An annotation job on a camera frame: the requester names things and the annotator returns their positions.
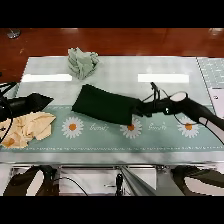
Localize dark green garment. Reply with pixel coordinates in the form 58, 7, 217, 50
71, 83, 145, 127

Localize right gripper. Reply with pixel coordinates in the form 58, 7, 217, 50
139, 99, 166, 118

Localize pale green garment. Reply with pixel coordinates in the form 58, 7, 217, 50
67, 46, 100, 81

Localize beige garment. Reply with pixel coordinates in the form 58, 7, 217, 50
0, 111, 57, 150

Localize silver frame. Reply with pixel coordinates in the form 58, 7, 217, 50
0, 161, 224, 197

